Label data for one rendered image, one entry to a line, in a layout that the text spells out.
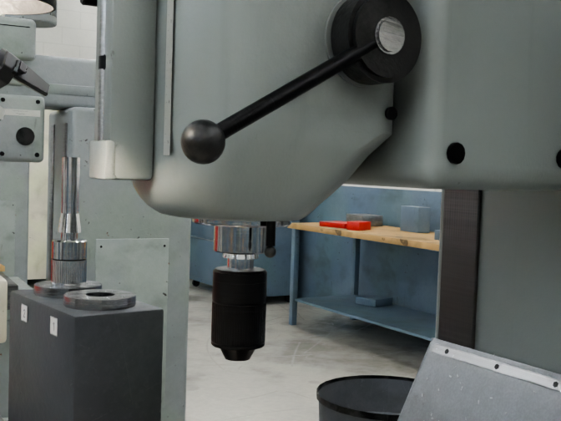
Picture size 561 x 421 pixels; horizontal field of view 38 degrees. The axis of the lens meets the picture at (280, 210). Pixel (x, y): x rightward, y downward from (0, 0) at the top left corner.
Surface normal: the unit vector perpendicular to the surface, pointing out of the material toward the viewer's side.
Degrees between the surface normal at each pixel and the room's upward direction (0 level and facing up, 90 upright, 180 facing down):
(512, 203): 90
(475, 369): 63
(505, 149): 90
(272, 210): 124
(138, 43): 90
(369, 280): 90
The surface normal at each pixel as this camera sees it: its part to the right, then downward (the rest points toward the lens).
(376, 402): -0.02, -0.01
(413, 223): -0.88, 0.00
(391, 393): -0.24, -0.02
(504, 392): -0.75, -0.46
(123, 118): 0.52, 0.06
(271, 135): 0.48, 0.37
